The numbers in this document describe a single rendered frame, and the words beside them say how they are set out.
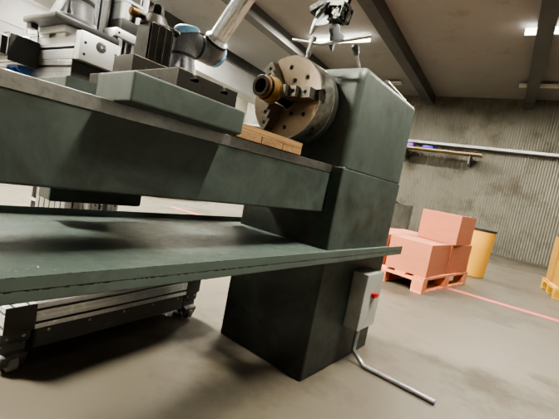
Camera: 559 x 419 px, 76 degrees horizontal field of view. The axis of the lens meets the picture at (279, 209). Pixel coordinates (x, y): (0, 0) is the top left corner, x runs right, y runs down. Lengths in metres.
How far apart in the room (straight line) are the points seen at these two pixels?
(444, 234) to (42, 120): 3.75
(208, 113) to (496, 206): 9.24
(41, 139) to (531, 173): 9.64
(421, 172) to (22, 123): 9.68
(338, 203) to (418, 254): 2.23
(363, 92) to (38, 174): 1.10
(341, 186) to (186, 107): 0.75
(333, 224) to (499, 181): 8.61
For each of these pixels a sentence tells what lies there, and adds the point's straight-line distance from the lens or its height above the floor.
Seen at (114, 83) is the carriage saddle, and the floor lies 0.90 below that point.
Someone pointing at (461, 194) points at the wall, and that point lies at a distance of 9.89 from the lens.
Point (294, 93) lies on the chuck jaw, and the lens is 1.32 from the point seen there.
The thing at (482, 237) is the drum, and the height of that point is 0.53.
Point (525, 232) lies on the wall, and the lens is 9.84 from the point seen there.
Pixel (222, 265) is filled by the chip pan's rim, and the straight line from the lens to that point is 0.87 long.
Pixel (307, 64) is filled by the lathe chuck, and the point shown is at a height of 1.20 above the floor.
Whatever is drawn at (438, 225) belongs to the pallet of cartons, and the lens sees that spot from 4.10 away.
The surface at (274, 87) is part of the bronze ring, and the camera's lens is 1.31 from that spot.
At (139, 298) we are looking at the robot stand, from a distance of 1.68.
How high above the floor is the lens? 0.77
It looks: 5 degrees down
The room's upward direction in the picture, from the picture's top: 11 degrees clockwise
